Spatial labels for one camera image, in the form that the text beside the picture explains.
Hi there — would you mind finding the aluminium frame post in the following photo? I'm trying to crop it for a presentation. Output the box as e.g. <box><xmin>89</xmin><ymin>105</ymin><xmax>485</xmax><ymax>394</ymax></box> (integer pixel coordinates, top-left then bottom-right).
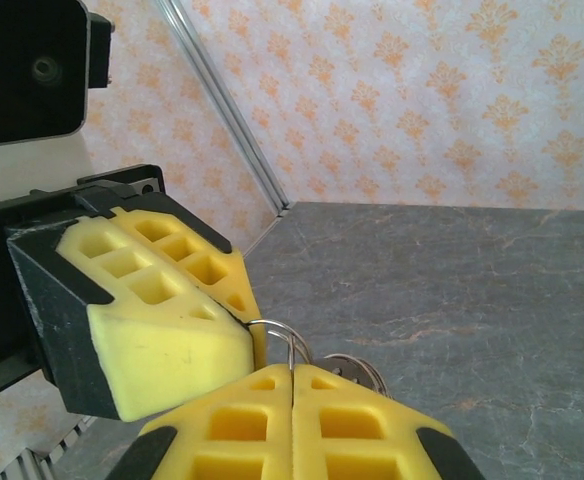
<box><xmin>154</xmin><ymin>0</ymin><xmax>294</xmax><ymax>222</ymax></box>

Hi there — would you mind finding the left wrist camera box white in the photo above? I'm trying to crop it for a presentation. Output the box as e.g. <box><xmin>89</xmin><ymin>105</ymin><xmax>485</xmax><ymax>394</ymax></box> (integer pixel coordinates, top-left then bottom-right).
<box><xmin>0</xmin><ymin>0</ymin><xmax>115</xmax><ymax>206</ymax></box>

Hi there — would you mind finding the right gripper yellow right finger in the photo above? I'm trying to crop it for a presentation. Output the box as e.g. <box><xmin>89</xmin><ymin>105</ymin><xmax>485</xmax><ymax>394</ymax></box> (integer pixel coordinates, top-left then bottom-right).
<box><xmin>292</xmin><ymin>362</ymin><xmax>489</xmax><ymax>480</ymax></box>

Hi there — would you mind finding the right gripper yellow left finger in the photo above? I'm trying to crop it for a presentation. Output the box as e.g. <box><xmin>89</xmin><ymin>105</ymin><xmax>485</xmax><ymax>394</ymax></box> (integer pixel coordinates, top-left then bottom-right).
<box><xmin>105</xmin><ymin>363</ymin><xmax>294</xmax><ymax>480</ymax></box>

